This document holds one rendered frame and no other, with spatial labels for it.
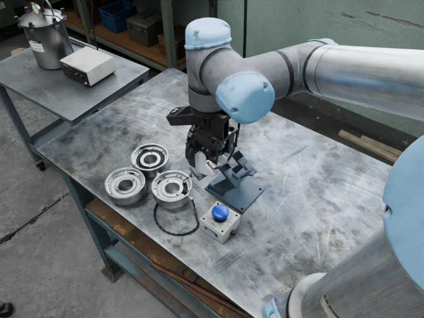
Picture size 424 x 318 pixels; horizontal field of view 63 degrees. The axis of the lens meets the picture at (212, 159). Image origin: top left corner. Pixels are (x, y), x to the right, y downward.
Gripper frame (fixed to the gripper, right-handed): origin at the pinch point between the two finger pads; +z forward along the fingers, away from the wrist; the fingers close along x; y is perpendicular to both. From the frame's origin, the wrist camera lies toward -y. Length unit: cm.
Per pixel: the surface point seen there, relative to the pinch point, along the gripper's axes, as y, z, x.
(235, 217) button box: 11.3, 8.6, -1.4
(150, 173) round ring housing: -15.8, 10.5, -3.5
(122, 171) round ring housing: -21.9, 10.1, -8.1
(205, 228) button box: 6.8, 10.9, -7.2
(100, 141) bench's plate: -39.7, 13.1, -2.5
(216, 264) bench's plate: 14.1, 13.1, -11.8
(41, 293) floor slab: -63, 93, -40
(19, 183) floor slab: -130, 93, -13
